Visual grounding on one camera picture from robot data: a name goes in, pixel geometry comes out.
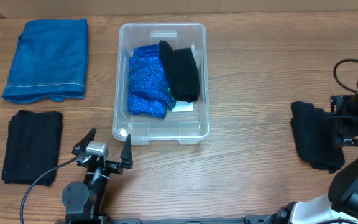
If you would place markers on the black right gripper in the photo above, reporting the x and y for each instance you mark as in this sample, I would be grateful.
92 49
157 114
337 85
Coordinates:
342 121

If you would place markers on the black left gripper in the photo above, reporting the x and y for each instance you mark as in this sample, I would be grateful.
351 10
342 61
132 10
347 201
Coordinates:
127 155

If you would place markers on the black cloth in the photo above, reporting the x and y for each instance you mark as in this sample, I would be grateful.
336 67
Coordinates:
32 147
315 137
181 72

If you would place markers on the blue green glitter cloth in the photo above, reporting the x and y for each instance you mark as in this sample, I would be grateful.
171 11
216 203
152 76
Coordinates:
148 88

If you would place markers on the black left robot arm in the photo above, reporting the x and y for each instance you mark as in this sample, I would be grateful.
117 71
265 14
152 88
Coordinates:
83 200

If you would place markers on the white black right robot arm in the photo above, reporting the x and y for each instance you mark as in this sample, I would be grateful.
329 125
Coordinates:
339 205

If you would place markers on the clear plastic storage bin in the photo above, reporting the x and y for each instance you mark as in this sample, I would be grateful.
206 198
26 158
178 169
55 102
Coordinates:
184 127

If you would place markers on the white paper label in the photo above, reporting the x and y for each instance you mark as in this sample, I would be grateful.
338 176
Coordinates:
182 106

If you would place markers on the folded blue denim cloth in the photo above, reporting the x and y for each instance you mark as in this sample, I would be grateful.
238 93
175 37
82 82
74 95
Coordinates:
50 62

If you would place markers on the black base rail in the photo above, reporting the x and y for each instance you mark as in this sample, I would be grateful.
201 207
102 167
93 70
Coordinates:
249 219

